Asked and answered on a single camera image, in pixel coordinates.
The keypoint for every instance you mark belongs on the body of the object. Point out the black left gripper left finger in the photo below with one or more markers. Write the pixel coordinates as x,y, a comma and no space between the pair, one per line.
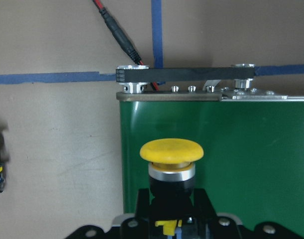
142,210

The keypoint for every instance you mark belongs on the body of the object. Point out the yellow push button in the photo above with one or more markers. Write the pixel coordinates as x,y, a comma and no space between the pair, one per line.
171,166

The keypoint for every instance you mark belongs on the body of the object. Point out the green conveyor belt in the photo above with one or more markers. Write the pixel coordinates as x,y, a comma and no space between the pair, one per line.
253,140

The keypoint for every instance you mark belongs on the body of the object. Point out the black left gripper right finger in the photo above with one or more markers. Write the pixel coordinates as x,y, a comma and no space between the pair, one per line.
203,208

